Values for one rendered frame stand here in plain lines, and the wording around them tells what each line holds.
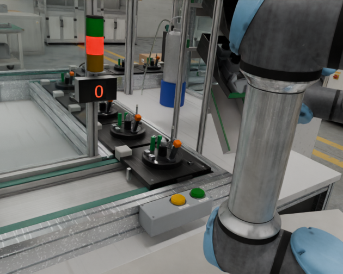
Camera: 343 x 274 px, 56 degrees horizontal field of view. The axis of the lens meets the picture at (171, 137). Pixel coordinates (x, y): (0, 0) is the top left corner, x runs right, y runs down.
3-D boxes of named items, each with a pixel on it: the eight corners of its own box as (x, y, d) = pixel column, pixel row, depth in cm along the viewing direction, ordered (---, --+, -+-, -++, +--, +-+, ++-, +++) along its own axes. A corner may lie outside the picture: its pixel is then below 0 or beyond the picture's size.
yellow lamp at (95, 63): (106, 72, 97) (106, 55, 95) (90, 72, 94) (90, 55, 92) (99, 68, 101) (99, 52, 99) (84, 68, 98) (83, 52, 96)
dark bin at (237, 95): (259, 97, 114) (268, 80, 108) (227, 99, 108) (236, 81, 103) (224, 50, 130) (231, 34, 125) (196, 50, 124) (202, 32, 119)
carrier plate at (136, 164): (210, 173, 109) (211, 167, 108) (149, 190, 96) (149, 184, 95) (170, 145, 127) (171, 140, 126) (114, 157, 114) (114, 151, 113)
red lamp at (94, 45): (106, 54, 95) (106, 37, 93) (90, 55, 92) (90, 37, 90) (99, 51, 99) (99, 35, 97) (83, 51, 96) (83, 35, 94)
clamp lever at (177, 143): (175, 160, 106) (182, 143, 101) (170, 161, 105) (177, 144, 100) (170, 151, 108) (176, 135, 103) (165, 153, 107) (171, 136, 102)
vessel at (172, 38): (189, 82, 200) (196, 18, 185) (170, 84, 192) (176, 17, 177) (176, 77, 210) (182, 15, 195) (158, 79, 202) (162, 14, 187)
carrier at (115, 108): (138, 123, 146) (139, 96, 141) (87, 131, 133) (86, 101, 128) (115, 107, 164) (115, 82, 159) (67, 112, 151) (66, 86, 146)
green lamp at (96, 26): (106, 37, 93) (106, 19, 91) (90, 37, 90) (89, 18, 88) (99, 35, 97) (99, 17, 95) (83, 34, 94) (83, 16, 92)
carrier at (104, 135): (168, 143, 128) (171, 113, 123) (112, 155, 115) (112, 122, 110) (139, 123, 146) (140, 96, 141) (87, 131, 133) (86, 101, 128)
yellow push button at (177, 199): (187, 205, 90) (188, 199, 90) (176, 209, 88) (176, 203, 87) (179, 198, 93) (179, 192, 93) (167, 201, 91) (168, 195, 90)
